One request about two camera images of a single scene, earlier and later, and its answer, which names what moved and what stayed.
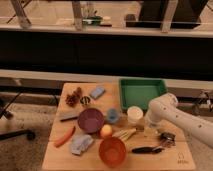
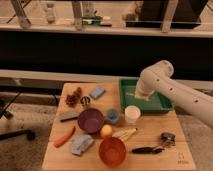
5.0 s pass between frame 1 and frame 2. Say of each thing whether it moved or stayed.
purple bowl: stayed
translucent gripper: moved
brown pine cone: stayed
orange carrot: stayed
